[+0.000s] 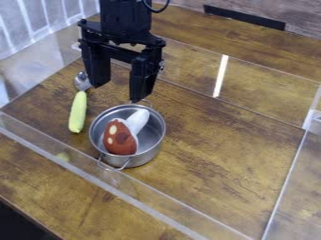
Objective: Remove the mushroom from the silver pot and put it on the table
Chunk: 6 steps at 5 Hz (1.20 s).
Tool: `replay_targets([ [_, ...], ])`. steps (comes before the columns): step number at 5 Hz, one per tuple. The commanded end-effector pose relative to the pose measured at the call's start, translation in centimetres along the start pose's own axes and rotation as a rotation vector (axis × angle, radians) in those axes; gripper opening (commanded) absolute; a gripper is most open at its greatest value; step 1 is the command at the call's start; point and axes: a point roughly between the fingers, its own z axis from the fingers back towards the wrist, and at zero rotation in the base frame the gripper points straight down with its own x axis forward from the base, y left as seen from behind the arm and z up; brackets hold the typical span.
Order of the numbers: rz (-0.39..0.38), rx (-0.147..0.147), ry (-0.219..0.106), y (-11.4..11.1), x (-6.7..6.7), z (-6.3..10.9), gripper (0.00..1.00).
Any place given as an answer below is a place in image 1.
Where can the silver metal pot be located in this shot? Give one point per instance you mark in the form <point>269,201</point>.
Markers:
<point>150,137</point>

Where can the black strip on table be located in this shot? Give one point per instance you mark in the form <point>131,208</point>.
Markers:
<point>244,17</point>

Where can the red plush mushroom toy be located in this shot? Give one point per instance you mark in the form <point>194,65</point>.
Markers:
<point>121,133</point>

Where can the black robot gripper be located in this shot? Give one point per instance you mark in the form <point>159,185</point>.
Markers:
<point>122,37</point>

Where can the spoon with yellow handle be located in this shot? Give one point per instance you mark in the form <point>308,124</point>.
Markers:
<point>78,110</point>

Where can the clear acrylic enclosure wall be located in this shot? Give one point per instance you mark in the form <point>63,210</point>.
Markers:
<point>183,218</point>

